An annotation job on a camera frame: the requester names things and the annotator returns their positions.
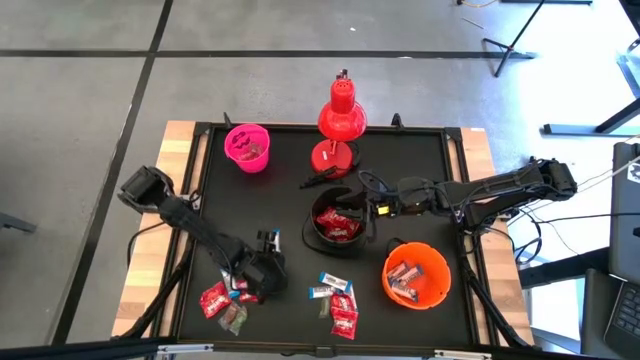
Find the black horizontal frame beam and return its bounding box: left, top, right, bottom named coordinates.
left=0, top=335, right=640, bottom=360

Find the thin black cable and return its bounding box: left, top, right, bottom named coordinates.
left=537, top=212, right=640, bottom=224

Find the black table mat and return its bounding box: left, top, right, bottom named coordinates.
left=199, top=127, right=464, bottom=346

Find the brown wrapped candy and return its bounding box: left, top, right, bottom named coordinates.
left=216, top=302, right=240, bottom=331

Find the black lamp power cord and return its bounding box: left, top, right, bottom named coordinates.
left=298, top=142, right=362, bottom=190

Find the silver beam bracket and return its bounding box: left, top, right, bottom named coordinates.
left=433, top=350, right=494, bottom=360
left=155, top=343, right=215, bottom=357

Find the black desk leg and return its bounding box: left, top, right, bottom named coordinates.
left=542, top=97, right=640, bottom=137

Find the pink plastic bucket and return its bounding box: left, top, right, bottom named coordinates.
left=223, top=123, right=272, bottom=175

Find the orange plastic bucket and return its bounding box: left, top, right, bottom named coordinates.
left=381, top=238, right=453, bottom=312

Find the red desk lamp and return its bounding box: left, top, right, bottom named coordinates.
left=309, top=68, right=369, bottom=180

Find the grey floor stand foot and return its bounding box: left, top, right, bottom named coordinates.
left=0, top=212, right=39, bottom=234

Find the black side desk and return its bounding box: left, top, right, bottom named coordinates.
left=517, top=247, right=611, bottom=289

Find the black plastic bucket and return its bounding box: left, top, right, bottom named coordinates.
left=301, top=185, right=372, bottom=259

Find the black aluminium table frame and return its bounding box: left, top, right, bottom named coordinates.
left=164, top=119, right=501, bottom=351

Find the black floor cable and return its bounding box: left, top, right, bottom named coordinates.
left=125, top=222, right=169, bottom=269

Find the black tripod stand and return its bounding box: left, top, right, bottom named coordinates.
left=481, top=0, right=546, bottom=79

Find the dark laptop with keyboard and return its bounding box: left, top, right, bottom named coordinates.
left=579, top=268, right=640, bottom=360

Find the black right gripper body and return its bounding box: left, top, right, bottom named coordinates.
left=369, top=175, right=442, bottom=220

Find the grey laptop with sticker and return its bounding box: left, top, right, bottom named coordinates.
left=607, top=141, right=640, bottom=286

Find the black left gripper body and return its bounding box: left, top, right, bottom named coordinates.
left=242, top=249, right=290, bottom=304

